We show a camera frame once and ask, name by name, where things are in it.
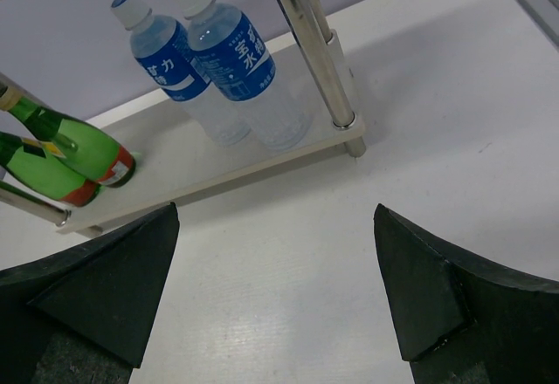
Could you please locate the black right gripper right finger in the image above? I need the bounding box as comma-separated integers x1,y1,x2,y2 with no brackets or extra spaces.
374,204,558,383

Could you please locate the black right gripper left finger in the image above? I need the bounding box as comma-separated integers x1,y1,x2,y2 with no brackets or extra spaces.
1,203,180,383

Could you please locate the blue label water bottle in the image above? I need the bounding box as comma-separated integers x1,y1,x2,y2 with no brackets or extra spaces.
175,0,311,151
110,0,251,147

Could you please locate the white two-tier shelf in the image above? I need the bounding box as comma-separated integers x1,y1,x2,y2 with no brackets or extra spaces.
1,0,364,236

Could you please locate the green glass bottle left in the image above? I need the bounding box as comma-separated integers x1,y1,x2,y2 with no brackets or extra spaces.
1,132,100,207

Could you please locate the green glass bottle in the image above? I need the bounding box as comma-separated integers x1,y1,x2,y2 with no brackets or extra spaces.
1,132,100,207
1,83,136,188

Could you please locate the green glass bottle right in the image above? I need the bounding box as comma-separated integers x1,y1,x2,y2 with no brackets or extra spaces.
1,83,136,188

